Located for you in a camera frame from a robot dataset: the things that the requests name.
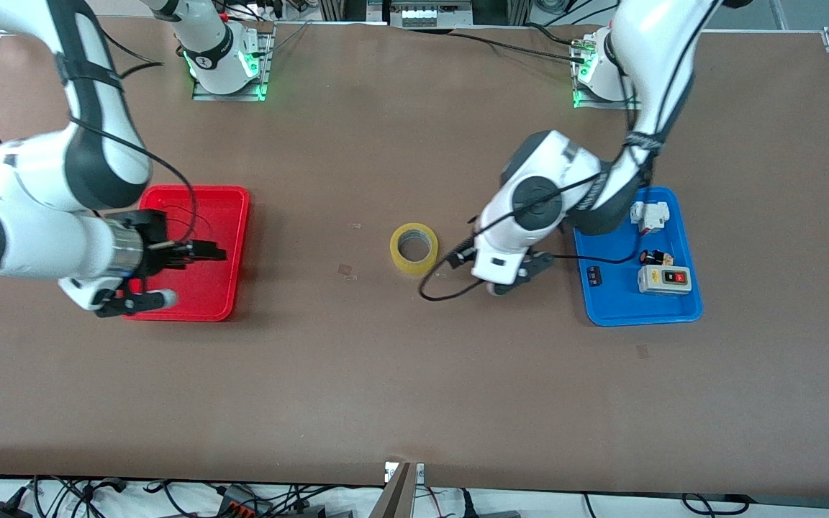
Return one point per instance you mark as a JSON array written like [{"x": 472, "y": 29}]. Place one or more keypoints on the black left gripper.
[{"x": 539, "y": 263}]

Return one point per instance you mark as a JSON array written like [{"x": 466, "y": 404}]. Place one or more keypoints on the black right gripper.
[{"x": 153, "y": 243}]

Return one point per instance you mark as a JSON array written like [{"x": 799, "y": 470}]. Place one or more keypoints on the yellow tape roll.
[{"x": 414, "y": 267}]

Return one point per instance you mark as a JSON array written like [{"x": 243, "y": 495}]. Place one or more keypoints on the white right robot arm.
[{"x": 33, "y": 237}]

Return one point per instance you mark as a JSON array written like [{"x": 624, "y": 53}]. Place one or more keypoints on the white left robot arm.
[{"x": 551, "y": 165}]

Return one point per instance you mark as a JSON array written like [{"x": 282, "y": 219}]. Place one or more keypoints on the brown square tape patch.
[{"x": 346, "y": 270}]

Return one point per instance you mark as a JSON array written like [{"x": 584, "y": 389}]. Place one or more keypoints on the red plastic tray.
[{"x": 231, "y": 216}]

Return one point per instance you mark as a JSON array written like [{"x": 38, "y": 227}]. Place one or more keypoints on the blue plastic tray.
[{"x": 616, "y": 302}]

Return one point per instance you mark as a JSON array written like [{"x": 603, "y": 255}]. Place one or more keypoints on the white circuit breaker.
[{"x": 650, "y": 216}]

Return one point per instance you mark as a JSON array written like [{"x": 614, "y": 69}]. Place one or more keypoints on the orange black connector block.
[{"x": 242, "y": 505}]

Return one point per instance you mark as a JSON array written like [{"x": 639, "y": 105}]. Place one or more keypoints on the white power strip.
[{"x": 429, "y": 14}]

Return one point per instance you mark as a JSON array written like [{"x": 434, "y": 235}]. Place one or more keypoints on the black floor plug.
[{"x": 467, "y": 503}]

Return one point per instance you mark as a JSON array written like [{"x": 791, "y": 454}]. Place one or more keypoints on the black power adapter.
[{"x": 1, "y": 509}]

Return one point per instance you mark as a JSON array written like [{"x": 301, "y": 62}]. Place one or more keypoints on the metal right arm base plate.
[{"x": 206, "y": 96}]

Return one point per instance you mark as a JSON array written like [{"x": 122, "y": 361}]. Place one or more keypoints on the black push button switch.
[{"x": 653, "y": 257}]

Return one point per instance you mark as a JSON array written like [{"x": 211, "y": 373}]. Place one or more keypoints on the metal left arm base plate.
[{"x": 594, "y": 105}]

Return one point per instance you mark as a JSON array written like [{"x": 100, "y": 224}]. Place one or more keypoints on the grey on-off switch box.
[{"x": 663, "y": 280}]

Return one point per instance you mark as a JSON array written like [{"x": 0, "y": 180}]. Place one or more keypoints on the aluminium frame post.
[
  {"x": 332, "y": 8},
  {"x": 517, "y": 11}
]

